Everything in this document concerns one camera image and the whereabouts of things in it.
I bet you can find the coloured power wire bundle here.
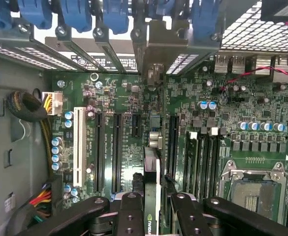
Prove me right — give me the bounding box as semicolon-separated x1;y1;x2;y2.
28;183;53;223

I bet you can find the CPU socket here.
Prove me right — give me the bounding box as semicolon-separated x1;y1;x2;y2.
219;159;288;223

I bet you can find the black braided cable bundle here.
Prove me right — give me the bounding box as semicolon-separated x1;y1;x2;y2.
6;90;55;180

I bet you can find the white expansion slot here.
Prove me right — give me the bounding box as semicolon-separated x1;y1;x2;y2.
73;106;87;188

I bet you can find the short black expansion slot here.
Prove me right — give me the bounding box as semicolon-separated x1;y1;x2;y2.
131;114;142;138

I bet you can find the metal network port block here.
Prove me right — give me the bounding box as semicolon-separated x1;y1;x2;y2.
254;55;277;76

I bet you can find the black long expansion slot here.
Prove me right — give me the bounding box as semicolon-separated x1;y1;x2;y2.
95;112;105;194
167;115;181;181

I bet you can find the green motherboard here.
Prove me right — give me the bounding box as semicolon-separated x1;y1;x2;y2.
51;71;288;232

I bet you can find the metal rear port block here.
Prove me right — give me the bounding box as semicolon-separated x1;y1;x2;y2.
276;56;288;74

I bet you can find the black open PC case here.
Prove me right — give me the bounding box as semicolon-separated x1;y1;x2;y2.
0;0;288;236

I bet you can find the white power connector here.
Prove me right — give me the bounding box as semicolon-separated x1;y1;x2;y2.
41;90;64;116

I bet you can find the red and black twisted wire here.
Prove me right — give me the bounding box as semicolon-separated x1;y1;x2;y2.
219;65;288;93

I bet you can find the metal USB port block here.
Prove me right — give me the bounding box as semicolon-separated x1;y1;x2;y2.
214;55;230;74
230;55;246;74

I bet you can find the gray power supply unit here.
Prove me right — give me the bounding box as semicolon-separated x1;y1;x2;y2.
0;53;52;236

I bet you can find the black expansion slot blue latch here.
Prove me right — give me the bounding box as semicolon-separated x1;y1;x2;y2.
111;112;124;197

